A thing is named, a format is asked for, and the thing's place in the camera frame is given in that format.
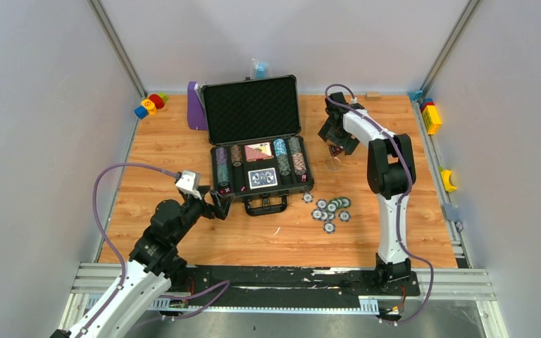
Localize clear pink dealer button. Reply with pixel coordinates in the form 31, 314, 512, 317
325, 157, 342, 171

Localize teal poker chip stack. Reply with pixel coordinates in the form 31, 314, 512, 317
217, 163, 230, 187

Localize blue playing card deck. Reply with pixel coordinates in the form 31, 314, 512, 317
247, 168, 278, 189

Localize red playing card deck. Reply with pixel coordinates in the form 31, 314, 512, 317
244, 142, 274, 162

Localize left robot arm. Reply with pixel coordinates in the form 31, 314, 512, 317
52, 186, 233, 337

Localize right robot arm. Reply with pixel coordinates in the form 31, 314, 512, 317
318, 92, 416, 294

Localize black poker set case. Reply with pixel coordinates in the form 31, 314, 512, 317
201, 75, 314, 216

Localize red triangular card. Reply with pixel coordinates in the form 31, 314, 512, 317
328, 145, 344, 157

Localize dark green poker chip stack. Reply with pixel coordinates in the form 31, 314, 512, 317
287, 137, 301, 154

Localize pink white poker chip stack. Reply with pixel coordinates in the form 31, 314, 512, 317
292, 152, 307, 175

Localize light blue poker chip stack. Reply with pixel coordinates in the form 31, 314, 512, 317
273, 139, 287, 157

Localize small wooden block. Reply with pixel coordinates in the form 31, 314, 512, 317
365, 92, 381, 101

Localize purple poker chip stack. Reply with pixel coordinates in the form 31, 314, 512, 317
215, 147, 229, 165

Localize brown poker chip stack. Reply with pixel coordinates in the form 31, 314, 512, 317
230, 144, 243, 167

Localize loose chip top left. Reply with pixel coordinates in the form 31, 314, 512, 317
316, 199, 328, 210

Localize loose chip right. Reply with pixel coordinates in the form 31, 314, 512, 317
338, 210, 351, 223

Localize yellow red toy brick block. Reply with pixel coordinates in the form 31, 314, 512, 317
420, 99, 442, 135

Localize loose chip front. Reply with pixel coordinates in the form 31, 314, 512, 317
323, 222, 336, 234

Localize light blue bottle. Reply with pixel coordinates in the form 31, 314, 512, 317
252, 60, 270, 80

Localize purple stand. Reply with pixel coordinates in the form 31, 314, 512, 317
187, 81, 208, 131

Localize yellow curved toy piece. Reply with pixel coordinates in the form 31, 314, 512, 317
440, 168, 458, 193

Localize coloured toy cylinders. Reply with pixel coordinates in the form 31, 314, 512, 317
134, 92, 168, 119

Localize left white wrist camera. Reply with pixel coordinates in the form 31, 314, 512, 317
175, 170, 202, 200

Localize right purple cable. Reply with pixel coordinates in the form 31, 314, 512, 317
324, 84, 435, 326

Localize purple cable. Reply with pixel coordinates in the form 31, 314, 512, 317
74, 163, 231, 338
324, 84, 435, 326

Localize loose chip near handle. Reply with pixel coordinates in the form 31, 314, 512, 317
302, 192, 314, 204

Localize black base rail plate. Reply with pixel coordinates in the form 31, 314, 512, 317
141, 265, 421, 298

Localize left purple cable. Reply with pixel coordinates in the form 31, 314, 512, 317
74, 163, 231, 338

